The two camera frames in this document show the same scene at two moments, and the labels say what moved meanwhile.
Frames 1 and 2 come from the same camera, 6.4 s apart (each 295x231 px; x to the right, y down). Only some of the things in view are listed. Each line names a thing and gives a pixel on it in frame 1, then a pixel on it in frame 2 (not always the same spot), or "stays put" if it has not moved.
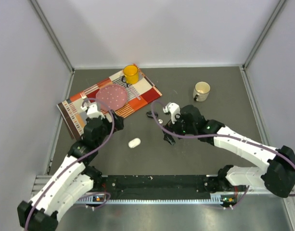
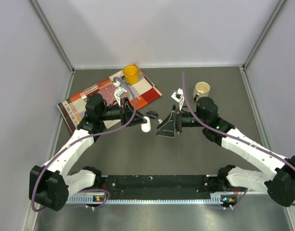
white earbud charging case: x=134 y=143 to x=146 y=127
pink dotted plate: x=111 y=97 stays put
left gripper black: x=118 y=121 to x=126 y=112
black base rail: x=161 y=186 stays put
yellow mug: x=131 y=74 stays put
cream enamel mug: x=201 y=91 stays put
